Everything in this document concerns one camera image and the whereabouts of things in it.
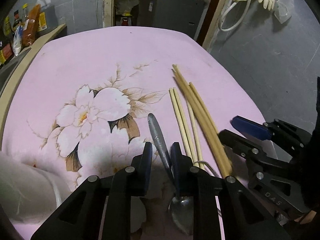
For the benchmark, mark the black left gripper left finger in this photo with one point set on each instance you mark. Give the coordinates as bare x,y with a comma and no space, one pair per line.
100,208

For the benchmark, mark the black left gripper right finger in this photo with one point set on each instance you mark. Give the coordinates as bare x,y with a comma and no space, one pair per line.
222,207

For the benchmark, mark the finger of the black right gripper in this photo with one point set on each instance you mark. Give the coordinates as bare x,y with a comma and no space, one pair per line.
288,137
273,180

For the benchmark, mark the metal spoon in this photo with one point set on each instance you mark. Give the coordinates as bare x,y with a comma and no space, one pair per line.
180,207

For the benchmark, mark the pale chopstick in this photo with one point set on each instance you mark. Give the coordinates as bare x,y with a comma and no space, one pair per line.
199,157

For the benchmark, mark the light bamboo chopstick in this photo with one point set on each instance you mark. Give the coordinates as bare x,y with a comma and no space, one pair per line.
181,129
185,127

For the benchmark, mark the tan wooden chopstick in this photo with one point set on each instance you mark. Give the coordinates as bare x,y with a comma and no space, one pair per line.
215,145
203,107

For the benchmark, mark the white plastic utensil holder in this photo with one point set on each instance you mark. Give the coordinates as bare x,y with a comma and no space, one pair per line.
29,195

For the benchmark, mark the right hand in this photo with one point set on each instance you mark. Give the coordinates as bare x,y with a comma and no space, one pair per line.
306,218

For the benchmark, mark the pink floral tablecloth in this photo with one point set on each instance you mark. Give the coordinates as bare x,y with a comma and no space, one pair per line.
81,107

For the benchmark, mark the clear plastic bag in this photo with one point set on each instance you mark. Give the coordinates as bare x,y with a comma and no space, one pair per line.
283,10

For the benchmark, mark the dark grey cabinet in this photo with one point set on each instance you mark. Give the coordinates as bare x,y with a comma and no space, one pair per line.
177,15

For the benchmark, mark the white food packet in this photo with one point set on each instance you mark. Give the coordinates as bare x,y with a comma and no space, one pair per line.
17,42

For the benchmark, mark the orange spice bag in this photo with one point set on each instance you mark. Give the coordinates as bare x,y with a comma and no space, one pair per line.
29,32

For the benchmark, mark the large oil jug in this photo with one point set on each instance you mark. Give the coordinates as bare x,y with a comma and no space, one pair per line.
47,17

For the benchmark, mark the dark soy sauce bottle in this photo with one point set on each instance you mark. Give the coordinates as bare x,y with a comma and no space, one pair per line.
9,48

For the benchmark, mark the wooden door frame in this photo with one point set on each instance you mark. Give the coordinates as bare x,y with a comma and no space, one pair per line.
211,22

